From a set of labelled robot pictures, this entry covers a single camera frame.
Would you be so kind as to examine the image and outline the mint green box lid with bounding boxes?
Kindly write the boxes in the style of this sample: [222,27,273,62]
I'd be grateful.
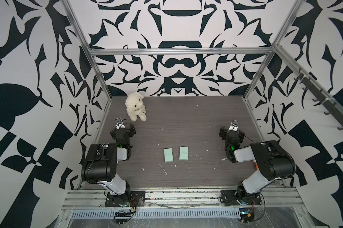
[179,146,189,161]

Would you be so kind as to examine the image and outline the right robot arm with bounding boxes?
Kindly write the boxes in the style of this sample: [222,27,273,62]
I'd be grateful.
[219,124,296,205]

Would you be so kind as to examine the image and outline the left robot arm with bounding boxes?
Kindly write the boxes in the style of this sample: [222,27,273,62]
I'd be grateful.
[81,118,136,200]

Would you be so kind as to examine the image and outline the mint green box left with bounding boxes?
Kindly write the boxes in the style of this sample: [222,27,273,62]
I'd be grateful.
[164,148,173,163]

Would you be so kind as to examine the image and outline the white plush bunny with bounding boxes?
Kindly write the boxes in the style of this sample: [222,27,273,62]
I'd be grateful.
[125,92,147,122]

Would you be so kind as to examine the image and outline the right electronics board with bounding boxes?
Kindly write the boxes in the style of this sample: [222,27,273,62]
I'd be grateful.
[238,208,255,224]

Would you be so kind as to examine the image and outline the electronics board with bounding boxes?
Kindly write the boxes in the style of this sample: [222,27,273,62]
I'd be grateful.
[238,208,255,224]
[113,211,136,224]

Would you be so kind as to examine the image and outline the left electronics board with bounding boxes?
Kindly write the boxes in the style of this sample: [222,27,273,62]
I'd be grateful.
[113,211,136,224]

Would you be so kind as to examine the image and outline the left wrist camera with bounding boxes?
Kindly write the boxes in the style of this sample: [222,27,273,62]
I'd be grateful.
[114,117,125,130]

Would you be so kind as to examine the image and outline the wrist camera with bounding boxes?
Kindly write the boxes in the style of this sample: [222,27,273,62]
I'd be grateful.
[228,120,239,132]
[114,117,125,130]

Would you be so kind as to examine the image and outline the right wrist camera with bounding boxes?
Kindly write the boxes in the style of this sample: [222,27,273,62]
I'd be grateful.
[228,120,239,132]

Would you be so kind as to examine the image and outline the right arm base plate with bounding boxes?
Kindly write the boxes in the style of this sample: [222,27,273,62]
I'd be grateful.
[219,189,261,206]

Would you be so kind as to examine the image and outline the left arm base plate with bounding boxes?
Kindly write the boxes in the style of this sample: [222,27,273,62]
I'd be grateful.
[105,191,146,207]

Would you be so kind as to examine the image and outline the wall hook rack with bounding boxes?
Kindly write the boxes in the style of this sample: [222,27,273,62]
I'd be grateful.
[293,68,343,131]

